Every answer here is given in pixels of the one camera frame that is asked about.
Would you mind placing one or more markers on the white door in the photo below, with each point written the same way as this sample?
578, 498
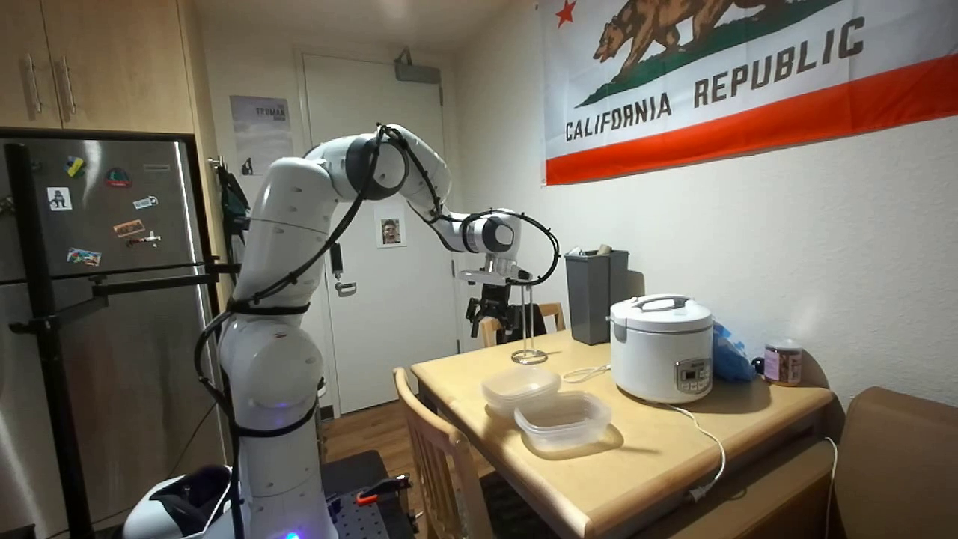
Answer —
398, 339

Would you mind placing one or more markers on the clear rectangular plastic container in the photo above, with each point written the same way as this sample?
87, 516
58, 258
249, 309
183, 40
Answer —
516, 387
564, 423

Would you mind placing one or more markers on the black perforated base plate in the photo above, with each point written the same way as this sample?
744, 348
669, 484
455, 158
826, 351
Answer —
347, 520

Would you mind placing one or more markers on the white cross fridge magnet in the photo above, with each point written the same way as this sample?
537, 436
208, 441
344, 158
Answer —
151, 239

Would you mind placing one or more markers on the California Republic flag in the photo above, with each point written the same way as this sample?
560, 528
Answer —
749, 120

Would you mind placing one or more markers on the stainless steel fridge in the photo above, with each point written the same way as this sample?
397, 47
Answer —
129, 400

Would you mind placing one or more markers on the white rice cooker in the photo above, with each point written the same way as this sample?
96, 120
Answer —
660, 360

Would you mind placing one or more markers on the white photo fridge magnet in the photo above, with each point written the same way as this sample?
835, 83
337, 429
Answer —
58, 200

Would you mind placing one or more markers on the brown fridge magnet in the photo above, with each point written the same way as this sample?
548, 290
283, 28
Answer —
127, 230

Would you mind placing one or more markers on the wooden chair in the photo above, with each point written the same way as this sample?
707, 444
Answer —
555, 318
437, 468

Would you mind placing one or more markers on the small white fridge magnet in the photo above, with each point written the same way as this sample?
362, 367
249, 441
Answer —
145, 203

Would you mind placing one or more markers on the wooden wall cabinet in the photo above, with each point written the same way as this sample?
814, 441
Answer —
108, 61

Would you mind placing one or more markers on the yellow fridge magnet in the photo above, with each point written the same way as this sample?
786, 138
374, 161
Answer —
75, 165

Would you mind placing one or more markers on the paper wall notice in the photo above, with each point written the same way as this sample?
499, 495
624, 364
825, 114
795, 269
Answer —
258, 135

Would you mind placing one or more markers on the small paper portrait picture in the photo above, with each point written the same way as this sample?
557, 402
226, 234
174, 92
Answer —
389, 231

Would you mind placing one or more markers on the red round fridge magnet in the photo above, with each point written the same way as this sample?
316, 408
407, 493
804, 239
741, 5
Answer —
117, 177

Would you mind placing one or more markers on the small pink can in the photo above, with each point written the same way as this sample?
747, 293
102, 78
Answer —
783, 364

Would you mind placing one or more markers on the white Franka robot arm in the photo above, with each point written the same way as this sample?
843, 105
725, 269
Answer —
271, 379

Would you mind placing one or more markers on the blue cloth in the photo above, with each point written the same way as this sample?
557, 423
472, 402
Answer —
728, 360

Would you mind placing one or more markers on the white and black device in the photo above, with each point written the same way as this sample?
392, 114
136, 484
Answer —
168, 511

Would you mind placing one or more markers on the grey door closer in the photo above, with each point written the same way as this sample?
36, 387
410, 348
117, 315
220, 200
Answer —
418, 67

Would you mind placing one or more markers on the blue fridge magnet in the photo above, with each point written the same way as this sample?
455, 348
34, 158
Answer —
85, 258

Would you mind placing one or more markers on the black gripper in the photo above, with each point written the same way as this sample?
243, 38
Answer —
494, 302

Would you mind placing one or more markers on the dark hanging garment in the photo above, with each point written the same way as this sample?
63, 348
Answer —
232, 200

